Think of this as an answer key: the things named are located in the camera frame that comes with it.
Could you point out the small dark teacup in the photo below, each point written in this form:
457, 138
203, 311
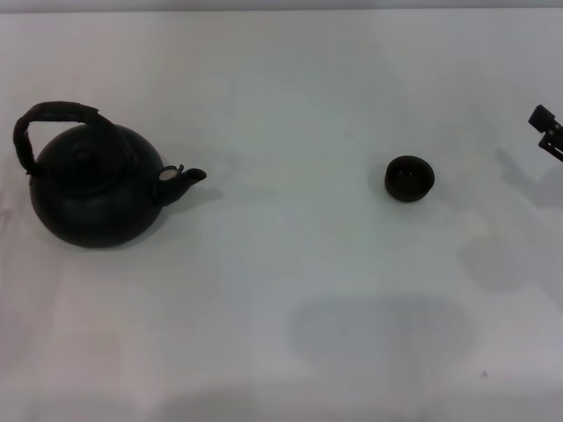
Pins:
410, 179

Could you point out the black round teapot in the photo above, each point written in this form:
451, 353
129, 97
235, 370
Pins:
92, 202

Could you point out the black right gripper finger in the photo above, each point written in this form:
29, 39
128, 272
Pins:
542, 118

